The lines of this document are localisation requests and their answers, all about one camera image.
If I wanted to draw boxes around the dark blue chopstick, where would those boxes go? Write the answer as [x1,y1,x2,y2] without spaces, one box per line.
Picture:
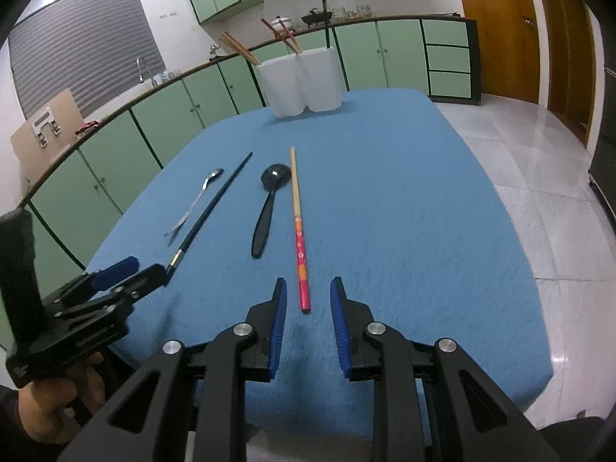
[166,151,254,281]

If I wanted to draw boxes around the silver metal spoon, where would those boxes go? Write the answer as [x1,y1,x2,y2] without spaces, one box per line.
[164,168,223,238]

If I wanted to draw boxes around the red floral wooden chopstick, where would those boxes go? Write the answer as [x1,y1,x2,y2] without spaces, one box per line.
[290,147,311,313]

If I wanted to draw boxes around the black plastic spoon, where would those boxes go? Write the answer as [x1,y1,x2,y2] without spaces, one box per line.
[251,164,291,259]

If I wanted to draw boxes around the red patterned chopstick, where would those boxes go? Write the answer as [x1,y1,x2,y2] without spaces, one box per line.
[281,31,303,54]
[261,19,292,50]

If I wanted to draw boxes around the black chopstick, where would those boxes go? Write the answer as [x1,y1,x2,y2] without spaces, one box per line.
[321,0,331,49]

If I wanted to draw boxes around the green lower kitchen cabinets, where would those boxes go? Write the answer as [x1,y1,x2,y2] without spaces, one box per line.
[21,16,481,295]

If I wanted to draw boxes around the chrome kitchen faucet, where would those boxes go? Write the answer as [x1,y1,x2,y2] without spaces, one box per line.
[136,56,157,88]

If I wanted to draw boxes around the person's left hand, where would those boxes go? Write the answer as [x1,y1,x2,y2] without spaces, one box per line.
[18,353,105,444]

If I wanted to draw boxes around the wooden board with scale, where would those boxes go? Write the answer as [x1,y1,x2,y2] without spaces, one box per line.
[10,89,84,185]

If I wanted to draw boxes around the pink cloth on counter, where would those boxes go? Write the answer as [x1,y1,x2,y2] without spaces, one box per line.
[75,120,99,138]

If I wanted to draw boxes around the blue table cloth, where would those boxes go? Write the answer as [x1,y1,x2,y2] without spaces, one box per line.
[89,89,552,436]

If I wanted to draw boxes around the grey window blind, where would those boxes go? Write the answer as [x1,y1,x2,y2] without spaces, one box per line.
[8,0,166,118]

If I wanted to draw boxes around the white double utensil holder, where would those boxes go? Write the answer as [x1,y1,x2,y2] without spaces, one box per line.
[256,48,345,118]

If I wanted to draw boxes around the black glass cabinet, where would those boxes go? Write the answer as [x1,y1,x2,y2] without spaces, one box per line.
[589,68,616,221]

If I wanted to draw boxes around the white cooking pot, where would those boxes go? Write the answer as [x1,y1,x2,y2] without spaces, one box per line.
[269,16,295,35]

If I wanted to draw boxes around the black wok on stove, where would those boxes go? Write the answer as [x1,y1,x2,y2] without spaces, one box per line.
[301,7,324,28]

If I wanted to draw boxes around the brown wooden door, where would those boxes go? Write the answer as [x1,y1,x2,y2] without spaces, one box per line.
[462,0,540,103]

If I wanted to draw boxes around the open wooden doorway frame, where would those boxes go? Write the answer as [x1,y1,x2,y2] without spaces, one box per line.
[542,0,595,144]

